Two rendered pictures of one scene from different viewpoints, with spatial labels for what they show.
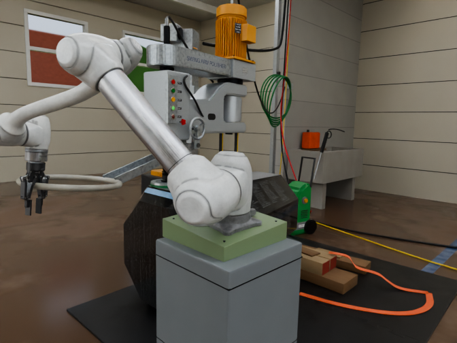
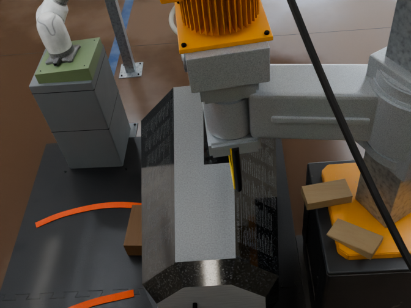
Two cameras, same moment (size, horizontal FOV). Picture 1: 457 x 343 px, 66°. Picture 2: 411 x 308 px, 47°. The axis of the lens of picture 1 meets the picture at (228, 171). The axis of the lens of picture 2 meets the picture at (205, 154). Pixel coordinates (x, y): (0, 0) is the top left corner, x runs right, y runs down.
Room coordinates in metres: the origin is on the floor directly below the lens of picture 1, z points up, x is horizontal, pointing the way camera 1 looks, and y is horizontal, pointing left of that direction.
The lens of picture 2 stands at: (3.79, -0.85, 2.53)
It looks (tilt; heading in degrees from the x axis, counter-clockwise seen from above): 48 degrees down; 144
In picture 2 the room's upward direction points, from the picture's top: 10 degrees counter-clockwise
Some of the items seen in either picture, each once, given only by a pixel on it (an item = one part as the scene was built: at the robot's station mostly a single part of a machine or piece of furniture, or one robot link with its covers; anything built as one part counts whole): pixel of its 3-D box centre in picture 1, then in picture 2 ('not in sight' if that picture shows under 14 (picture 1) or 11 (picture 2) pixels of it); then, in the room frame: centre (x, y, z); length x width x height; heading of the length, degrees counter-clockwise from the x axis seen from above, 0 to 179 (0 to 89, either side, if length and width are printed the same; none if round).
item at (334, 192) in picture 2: not in sight; (326, 194); (3.10, 0.26, 0.81); 0.20 x 0.10 x 0.05; 55
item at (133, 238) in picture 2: not in sight; (139, 229); (2.13, -0.27, 0.07); 0.30 x 0.12 x 0.12; 133
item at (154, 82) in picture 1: (175, 109); not in sight; (2.34, 0.35, 1.32); 0.36 x 0.22 x 0.45; 143
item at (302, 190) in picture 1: (296, 194); not in sight; (3.96, -0.79, 0.43); 0.35 x 0.35 x 0.87; 32
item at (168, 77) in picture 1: (171, 99); not in sight; (2.15, 0.35, 1.37); 0.08 x 0.03 x 0.28; 143
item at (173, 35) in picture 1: (171, 33); not in sight; (3.20, 0.52, 2.00); 0.20 x 0.18 x 0.15; 47
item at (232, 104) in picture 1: (229, 109); (229, 104); (2.80, 0.00, 1.35); 0.19 x 0.19 x 0.20
